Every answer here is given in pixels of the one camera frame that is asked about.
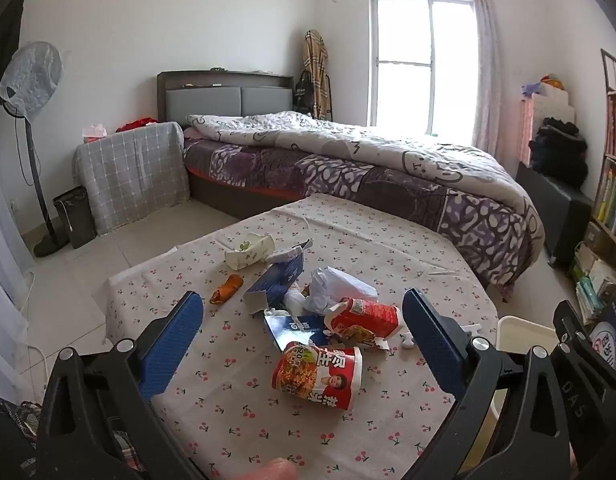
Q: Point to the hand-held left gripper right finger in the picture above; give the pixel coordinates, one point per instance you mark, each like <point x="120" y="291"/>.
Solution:
<point x="431" y="345"/>

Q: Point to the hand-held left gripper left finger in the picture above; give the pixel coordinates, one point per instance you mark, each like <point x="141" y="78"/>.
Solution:
<point x="174" y="342"/>

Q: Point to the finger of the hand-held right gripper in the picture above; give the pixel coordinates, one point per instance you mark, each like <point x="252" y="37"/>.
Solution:
<point x="570" y="400"/>

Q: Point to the red instant noodle carton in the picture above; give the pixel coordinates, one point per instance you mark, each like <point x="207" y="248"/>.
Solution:
<point x="368" y="317"/>

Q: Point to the white waste bin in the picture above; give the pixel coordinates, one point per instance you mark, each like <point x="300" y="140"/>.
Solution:
<point x="522" y="332"/>

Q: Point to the red instant noodle cup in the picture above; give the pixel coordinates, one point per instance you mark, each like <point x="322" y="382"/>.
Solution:
<point x="318" y="377"/>

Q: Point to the blue packet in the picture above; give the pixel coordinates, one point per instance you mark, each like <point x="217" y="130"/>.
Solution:
<point x="293" y="330"/>

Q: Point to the blue cardboard box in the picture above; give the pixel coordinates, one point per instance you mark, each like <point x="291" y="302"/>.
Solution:
<point x="280" y="280"/>

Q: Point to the person's left hand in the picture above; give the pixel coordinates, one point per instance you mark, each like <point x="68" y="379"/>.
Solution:
<point x="268" y="471"/>

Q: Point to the small white scrap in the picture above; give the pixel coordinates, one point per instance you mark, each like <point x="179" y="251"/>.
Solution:
<point x="407" y="342"/>

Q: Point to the stack of books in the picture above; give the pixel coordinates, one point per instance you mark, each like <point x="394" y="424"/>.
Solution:
<point x="595" y="280"/>

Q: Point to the orange peel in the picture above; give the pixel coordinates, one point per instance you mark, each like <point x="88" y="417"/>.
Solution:
<point x="227" y="289"/>

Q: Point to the white plastic bag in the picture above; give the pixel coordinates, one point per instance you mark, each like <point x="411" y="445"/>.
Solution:
<point x="340" y="285"/>

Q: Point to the white carton with green print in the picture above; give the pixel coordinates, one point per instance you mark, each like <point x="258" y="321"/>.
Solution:
<point x="250" y="250"/>

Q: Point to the black cabinet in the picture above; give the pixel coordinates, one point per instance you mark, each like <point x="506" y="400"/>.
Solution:
<point x="557" y="215"/>

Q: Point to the cherry print tablecloth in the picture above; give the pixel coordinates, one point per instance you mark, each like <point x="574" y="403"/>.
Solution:
<point x="348" y="232"/>

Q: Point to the row of books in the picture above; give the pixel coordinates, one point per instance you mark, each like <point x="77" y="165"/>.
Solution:
<point x="615" y="195"/>

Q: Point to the black floor bin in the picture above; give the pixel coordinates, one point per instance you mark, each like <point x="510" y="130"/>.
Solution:
<point x="75" y="217"/>

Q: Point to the purple patterned bed sheet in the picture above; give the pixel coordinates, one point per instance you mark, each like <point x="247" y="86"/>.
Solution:
<point x="348" y="180"/>

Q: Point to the white sheer curtain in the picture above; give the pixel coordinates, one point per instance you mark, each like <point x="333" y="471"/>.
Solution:
<point x="3" y="260"/>

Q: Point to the black bag pile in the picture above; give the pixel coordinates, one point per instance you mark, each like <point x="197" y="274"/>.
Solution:
<point x="557" y="152"/>

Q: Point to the red cloth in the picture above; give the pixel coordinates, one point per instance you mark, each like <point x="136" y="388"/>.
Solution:
<point x="138" y="124"/>

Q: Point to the white cat print quilt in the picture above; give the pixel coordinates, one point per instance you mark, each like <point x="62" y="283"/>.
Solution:
<point x="348" y="140"/>

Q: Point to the pink tissue pack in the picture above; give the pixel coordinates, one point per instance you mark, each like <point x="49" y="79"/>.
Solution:
<point x="94" y="132"/>

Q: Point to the pink and white shelf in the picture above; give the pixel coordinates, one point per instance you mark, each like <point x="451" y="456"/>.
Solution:
<point x="527" y="120"/>

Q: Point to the purple plush toy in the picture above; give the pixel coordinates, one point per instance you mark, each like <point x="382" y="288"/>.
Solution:
<point x="530" y="89"/>

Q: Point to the orange toy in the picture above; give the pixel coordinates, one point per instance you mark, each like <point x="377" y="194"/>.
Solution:
<point x="551" y="82"/>

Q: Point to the pale window curtain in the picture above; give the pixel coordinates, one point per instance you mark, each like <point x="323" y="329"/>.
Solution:
<point x="487" y="85"/>

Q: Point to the wooden bookshelf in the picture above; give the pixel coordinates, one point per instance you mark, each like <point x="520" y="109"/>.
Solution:
<point x="613" y="72"/>

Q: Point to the standing fan with plastic cover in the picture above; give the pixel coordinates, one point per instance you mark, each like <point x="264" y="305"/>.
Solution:
<point x="30" y="77"/>

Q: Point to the plaid coat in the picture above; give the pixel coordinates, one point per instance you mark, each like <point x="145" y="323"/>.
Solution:
<point x="315" y="65"/>

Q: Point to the window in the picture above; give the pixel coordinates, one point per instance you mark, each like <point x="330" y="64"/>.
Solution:
<point x="402" y="35"/>

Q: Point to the dark bed frame with headboard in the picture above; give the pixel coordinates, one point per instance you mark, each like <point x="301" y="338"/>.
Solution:
<point x="203" y="100"/>

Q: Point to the dark wall object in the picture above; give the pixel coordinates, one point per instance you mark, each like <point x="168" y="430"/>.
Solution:
<point x="10" y="35"/>

